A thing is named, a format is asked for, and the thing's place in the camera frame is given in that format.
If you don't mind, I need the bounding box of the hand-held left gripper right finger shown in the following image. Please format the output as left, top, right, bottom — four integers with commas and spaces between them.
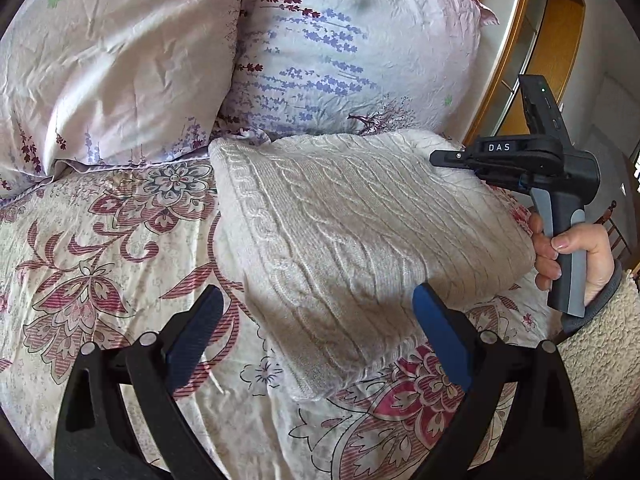
412, 282, 585, 480

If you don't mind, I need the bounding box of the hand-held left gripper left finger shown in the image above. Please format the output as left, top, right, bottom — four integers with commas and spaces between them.
54, 284, 226, 480

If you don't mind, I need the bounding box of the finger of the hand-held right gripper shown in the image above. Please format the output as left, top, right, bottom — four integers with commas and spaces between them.
429, 150, 473, 167

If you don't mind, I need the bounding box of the beige cable-knit sweater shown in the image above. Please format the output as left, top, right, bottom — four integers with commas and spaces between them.
207, 129, 536, 403

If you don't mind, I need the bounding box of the person's right forearm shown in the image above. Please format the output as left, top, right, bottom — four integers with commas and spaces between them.
552, 259, 640, 468

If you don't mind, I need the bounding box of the person's right hand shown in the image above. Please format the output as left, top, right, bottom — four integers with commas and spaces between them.
530, 212, 614, 307

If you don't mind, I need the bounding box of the wooden cabinet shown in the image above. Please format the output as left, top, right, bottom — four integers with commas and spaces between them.
432, 0, 586, 148

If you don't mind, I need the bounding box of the wooden spindle chair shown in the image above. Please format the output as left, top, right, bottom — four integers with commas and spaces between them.
597, 200, 640, 277

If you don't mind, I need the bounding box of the floral bedspread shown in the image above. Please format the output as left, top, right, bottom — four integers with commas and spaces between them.
0, 157, 566, 480

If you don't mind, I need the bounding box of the lavender print pillow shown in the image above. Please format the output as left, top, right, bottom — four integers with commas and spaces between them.
217, 0, 498, 143

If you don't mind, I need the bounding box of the pale pink floral pillow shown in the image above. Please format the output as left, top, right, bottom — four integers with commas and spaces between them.
0, 0, 251, 198

